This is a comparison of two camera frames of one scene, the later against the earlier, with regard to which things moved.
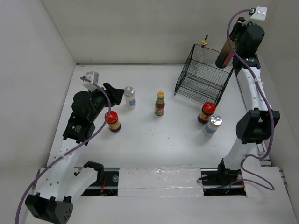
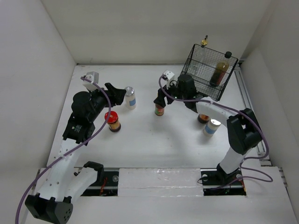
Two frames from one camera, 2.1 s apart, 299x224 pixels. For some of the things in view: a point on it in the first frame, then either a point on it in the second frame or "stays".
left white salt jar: (130, 99) stays
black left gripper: (115, 94) stays
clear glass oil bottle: (202, 62) stays
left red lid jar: (114, 126) stays
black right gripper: (238, 26) → (160, 99)
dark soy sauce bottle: (226, 55) → (221, 69)
